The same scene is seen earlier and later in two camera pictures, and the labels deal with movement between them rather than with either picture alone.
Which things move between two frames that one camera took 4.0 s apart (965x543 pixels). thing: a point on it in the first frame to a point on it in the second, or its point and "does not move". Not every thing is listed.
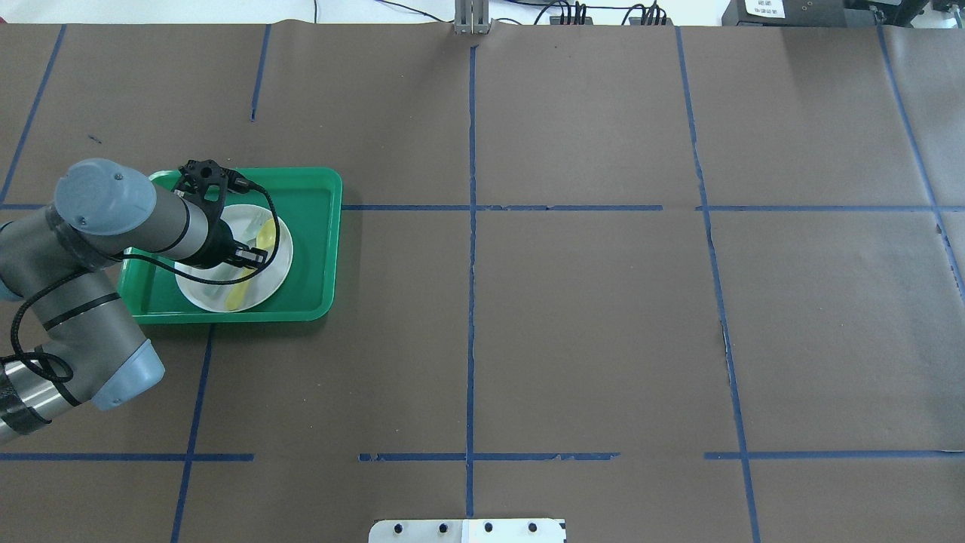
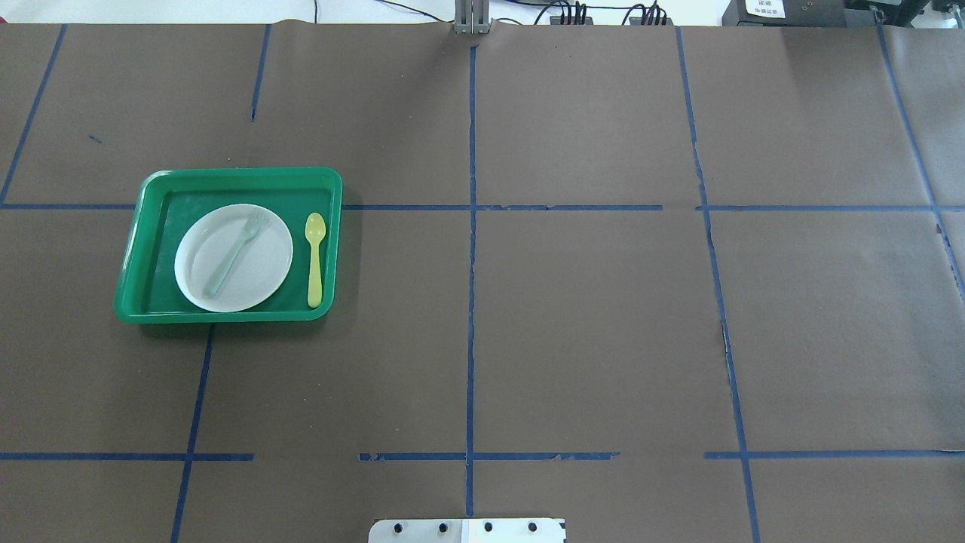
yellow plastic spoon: x=266 y=238 to x=315 y=227
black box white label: x=785 y=13 does not move
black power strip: x=588 y=20 does not move
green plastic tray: x=309 y=200 does not move
